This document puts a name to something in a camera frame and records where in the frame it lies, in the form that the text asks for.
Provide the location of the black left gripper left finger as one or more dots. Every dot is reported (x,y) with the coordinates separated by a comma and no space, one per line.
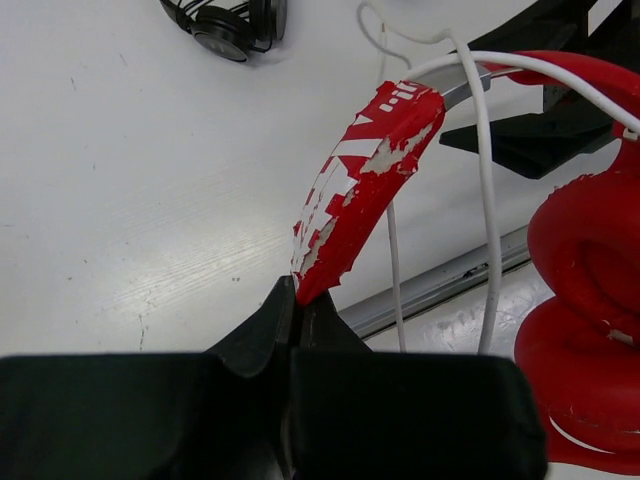
(173,415)

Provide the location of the black headphones left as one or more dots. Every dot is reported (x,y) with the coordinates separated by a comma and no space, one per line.
(231,33)

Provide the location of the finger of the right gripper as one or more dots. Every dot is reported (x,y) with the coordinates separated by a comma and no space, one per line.
(533,145)
(556,25)

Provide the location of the aluminium table edge rail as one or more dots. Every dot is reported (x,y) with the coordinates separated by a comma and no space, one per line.
(436,286)

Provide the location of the red over-ear headphones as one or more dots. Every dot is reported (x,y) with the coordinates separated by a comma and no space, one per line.
(580,349)

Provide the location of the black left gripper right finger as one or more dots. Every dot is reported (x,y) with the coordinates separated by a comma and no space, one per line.
(360,414)

